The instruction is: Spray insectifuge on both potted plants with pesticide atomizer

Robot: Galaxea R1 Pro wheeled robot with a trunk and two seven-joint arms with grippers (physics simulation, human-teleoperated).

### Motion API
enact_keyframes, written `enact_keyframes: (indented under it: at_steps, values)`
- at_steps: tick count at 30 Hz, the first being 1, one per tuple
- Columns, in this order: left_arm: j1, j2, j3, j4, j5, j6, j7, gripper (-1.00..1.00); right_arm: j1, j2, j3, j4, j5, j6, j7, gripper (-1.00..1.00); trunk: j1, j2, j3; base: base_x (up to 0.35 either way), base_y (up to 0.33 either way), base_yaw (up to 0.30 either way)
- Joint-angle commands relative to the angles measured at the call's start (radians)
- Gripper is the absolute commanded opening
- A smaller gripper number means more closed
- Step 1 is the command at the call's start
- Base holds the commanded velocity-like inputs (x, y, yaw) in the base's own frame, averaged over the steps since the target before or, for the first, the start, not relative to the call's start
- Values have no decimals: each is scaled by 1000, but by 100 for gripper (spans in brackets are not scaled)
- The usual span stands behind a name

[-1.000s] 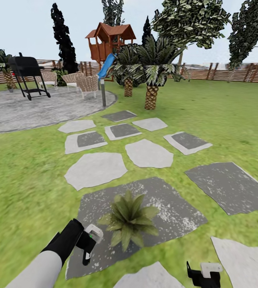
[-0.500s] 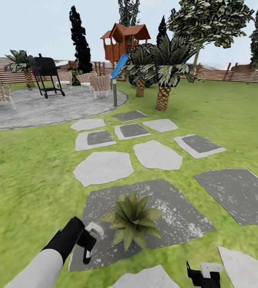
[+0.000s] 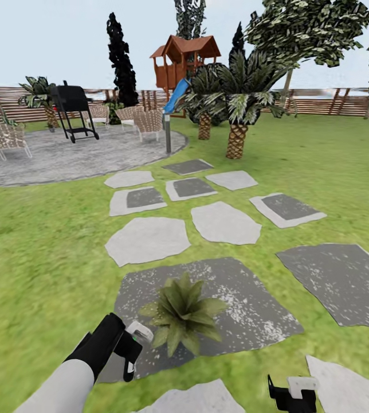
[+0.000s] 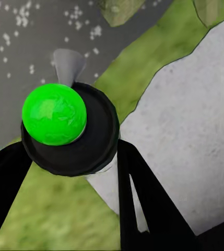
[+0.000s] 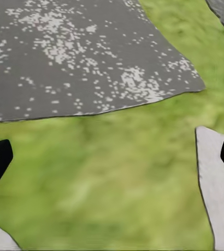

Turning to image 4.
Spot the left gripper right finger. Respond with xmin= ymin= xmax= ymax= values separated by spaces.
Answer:
xmin=117 ymin=139 xmax=204 ymax=251

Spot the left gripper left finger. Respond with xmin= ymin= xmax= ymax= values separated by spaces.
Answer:
xmin=0 ymin=142 xmax=33 ymax=229

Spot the insectifuge atomizer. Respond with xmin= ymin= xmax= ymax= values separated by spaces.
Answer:
xmin=20 ymin=49 xmax=120 ymax=177

